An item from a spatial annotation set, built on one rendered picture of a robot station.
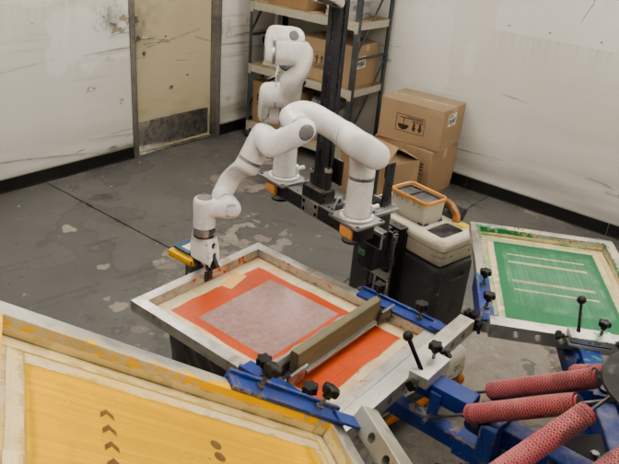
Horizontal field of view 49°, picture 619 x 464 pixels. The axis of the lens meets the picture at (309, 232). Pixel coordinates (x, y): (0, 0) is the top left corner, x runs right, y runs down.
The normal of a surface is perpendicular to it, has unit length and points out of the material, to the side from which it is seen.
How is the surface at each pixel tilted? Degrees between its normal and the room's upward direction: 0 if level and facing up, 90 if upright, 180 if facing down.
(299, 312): 0
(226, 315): 0
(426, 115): 88
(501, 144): 90
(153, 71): 90
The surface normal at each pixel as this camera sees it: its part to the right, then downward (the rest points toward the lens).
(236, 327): 0.08, -0.89
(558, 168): -0.63, 0.30
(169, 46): 0.77, 0.34
